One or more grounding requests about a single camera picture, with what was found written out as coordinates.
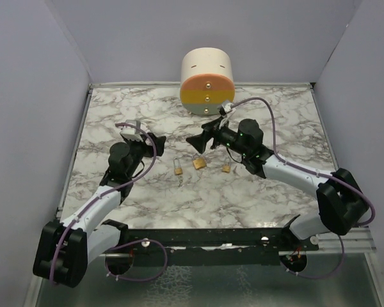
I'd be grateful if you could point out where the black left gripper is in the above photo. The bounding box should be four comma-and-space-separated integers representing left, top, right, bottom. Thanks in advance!
124, 132, 165, 178

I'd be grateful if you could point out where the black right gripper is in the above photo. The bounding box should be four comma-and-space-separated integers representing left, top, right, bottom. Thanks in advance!
186, 117, 249, 158

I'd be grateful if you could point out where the medium brass padlock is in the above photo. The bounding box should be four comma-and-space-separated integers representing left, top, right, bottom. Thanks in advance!
192, 153, 207, 170

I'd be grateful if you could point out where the small brass padlock long shackle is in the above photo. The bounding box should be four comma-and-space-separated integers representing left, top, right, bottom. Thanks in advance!
173, 157, 183, 176

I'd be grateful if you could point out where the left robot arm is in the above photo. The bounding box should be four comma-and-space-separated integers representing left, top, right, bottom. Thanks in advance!
33, 130, 166, 288

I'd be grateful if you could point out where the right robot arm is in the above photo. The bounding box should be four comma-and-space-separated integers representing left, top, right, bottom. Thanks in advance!
186, 118, 369, 250

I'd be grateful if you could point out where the round three-drawer storage box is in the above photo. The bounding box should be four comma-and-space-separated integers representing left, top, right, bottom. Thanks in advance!
180, 47, 235, 116

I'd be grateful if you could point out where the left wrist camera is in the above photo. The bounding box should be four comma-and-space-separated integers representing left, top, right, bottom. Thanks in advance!
118, 120, 143, 142

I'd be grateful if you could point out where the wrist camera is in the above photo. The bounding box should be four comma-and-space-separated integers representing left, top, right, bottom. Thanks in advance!
218, 100, 234, 121
118, 120, 143, 142

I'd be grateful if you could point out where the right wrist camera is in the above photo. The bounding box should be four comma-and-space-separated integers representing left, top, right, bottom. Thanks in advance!
218, 100, 234, 121

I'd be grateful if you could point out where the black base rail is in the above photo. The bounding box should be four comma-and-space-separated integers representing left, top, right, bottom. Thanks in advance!
102, 219, 318, 267

